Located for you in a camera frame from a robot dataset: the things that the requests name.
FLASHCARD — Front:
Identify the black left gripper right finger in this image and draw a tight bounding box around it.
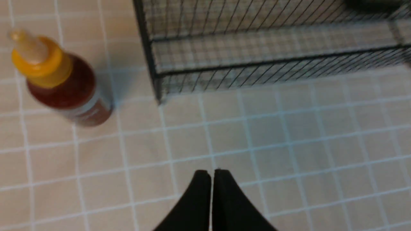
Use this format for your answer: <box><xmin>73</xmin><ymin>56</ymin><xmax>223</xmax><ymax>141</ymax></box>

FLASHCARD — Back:
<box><xmin>212</xmin><ymin>169</ymin><xmax>276</xmax><ymax>231</ymax></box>

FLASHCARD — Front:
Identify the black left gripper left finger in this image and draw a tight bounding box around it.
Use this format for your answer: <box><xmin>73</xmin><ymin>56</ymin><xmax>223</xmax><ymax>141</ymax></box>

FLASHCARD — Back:
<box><xmin>154</xmin><ymin>170</ymin><xmax>212</xmax><ymax>231</ymax></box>

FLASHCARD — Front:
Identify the red sauce bottle yellow cap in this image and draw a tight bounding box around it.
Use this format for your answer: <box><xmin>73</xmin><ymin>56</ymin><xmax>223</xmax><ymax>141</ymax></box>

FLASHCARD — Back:
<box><xmin>9</xmin><ymin>28</ymin><xmax>114</xmax><ymax>127</ymax></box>

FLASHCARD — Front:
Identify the checkered beige tablecloth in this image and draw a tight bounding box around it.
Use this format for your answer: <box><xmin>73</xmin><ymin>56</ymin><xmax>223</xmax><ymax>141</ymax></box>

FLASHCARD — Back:
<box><xmin>1</xmin><ymin>0</ymin><xmax>410</xmax><ymax>231</ymax></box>

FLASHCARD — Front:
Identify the black wire mesh shelf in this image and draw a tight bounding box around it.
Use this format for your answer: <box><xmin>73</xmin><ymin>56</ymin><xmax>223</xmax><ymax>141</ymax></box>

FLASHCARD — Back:
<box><xmin>133</xmin><ymin>0</ymin><xmax>410</xmax><ymax>104</ymax></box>

